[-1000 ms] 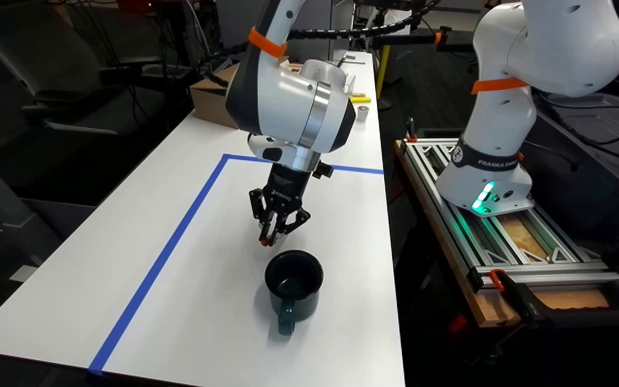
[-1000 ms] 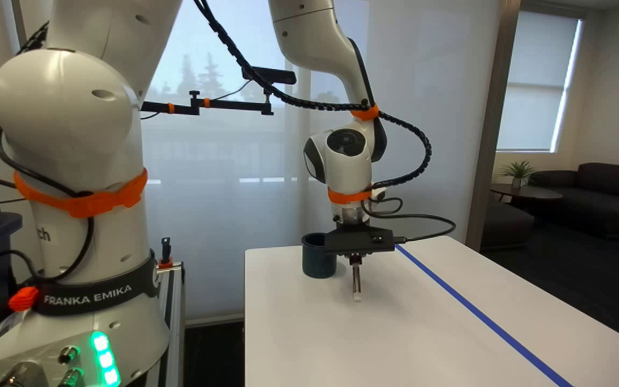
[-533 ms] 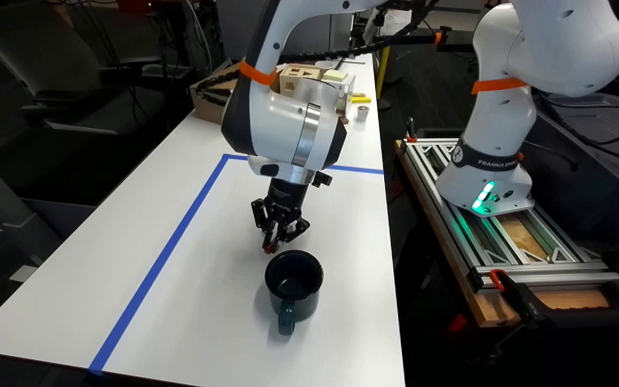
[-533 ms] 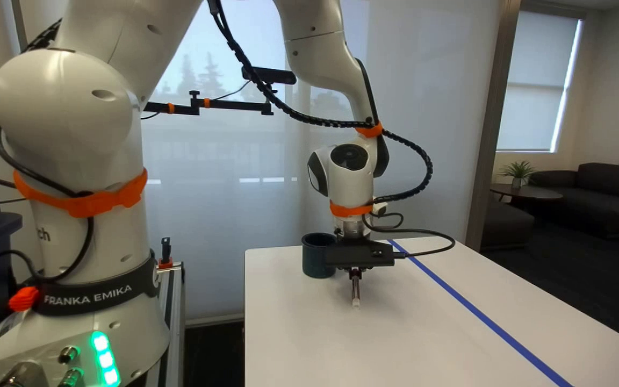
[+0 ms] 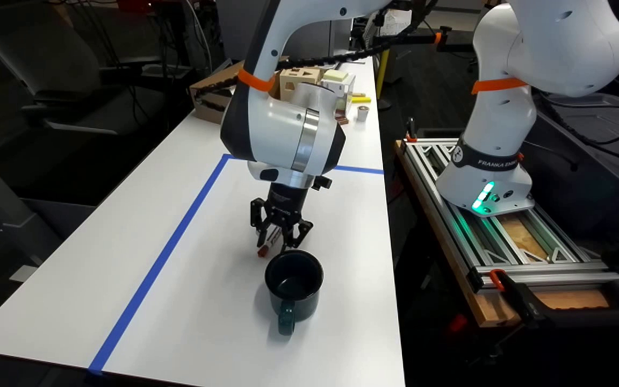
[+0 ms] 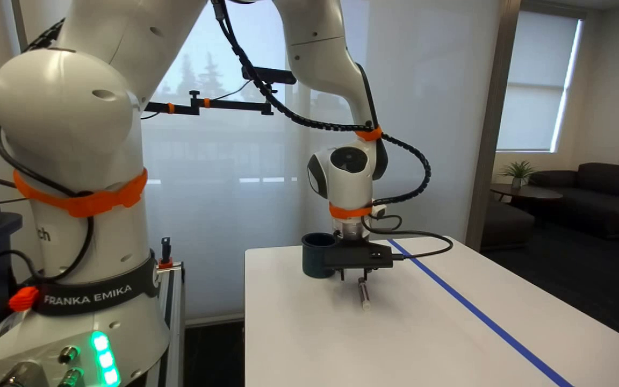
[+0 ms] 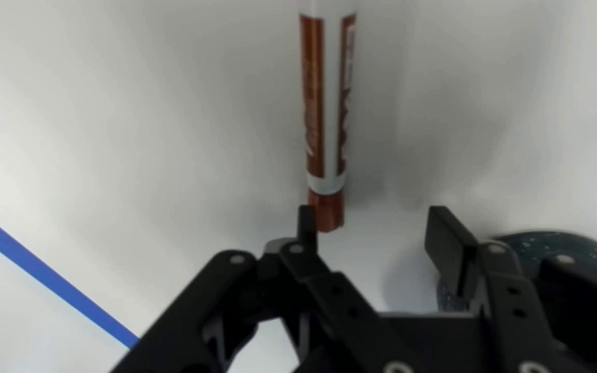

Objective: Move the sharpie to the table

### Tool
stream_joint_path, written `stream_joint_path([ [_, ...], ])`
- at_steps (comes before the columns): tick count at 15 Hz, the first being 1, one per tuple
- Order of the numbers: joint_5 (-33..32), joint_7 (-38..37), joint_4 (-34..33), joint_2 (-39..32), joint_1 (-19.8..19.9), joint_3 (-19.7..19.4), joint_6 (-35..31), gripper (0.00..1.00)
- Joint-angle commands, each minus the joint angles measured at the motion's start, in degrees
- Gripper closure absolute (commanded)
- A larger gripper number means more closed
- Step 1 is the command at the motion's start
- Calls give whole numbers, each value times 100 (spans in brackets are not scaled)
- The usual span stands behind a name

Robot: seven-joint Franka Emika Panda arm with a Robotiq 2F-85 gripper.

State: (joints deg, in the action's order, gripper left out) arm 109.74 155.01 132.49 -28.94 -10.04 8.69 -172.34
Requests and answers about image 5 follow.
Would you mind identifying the black office chair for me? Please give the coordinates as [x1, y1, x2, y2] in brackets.
[0, 8, 182, 142]

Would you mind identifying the large black orange bar clamp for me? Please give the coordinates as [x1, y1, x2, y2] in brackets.
[485, 267, 619, 332]

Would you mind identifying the dark green mug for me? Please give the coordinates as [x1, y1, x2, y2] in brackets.
[262, 248, 327, 338]

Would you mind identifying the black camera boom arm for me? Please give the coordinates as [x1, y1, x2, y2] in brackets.
[350, 0, 485, 61]

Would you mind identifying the wooden board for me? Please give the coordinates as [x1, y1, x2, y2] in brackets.
[465, 281, 619, 332]

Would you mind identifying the orange shoulder cable strap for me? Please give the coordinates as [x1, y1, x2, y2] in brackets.
[469, 76, 530, 96]

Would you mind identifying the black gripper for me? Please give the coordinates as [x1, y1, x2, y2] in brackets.
[248, 183, 316, 251]

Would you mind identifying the small black orange clamp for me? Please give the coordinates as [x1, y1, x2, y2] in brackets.
[402, 117, 421, 146]

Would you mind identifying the long blue tape line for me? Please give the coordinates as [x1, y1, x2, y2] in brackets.
[88, 153, 234, 377]

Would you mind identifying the grey chair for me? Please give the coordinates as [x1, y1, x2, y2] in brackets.
[0, 144, 69, 268]

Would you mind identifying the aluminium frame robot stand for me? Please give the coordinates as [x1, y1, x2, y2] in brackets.
[393, 134, 619, 290]

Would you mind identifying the short blue tape line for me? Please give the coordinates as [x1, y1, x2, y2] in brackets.
[221, 150, 387, 176]

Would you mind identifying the orange forearm cable strap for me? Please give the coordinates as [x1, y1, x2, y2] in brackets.
[234, 67, 281, 96]

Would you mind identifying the sharpie marker with red cap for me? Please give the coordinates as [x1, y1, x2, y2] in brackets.
[255, 226, 284, 261]

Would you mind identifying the red knob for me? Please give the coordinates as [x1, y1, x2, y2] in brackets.
[444, 311, 470, 340]

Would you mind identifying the wooden block toy set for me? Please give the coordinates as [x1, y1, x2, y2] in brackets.
[277, 63, 359, 120]

